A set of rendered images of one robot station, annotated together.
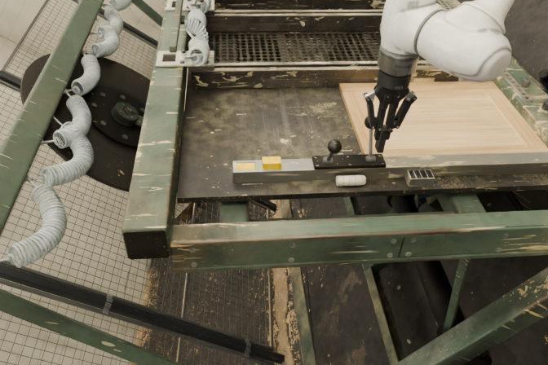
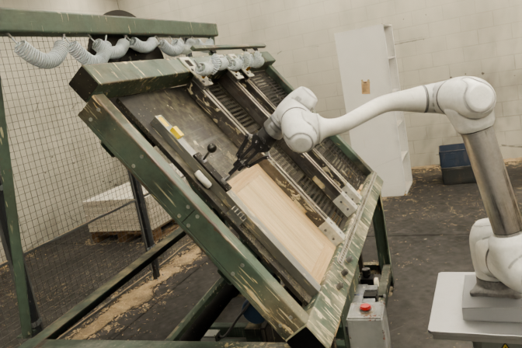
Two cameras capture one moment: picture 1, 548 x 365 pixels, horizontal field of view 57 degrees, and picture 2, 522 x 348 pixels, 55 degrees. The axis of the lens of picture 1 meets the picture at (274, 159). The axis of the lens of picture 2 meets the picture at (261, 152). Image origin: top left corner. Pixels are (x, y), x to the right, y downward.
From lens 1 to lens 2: 0.93 m
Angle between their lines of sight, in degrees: 20
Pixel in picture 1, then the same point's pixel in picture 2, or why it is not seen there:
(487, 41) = (305, 127)
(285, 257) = (132, 161)
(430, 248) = (201, 234)
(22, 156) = (74, 26)
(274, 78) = (226, 124)
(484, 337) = not seen: outside the picture
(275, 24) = (260, 119)
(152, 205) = (105, 74)
